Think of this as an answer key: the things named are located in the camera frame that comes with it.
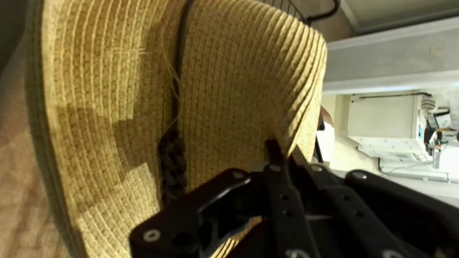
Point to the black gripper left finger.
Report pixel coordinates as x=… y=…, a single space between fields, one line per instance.
x=281 y=210

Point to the white toaster oven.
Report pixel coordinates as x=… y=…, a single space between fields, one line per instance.
x=388 y=130

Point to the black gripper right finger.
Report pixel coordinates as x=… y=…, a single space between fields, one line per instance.
x=382 y=210

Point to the brown straw hat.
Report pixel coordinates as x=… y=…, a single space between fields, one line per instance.
x=95 y=72

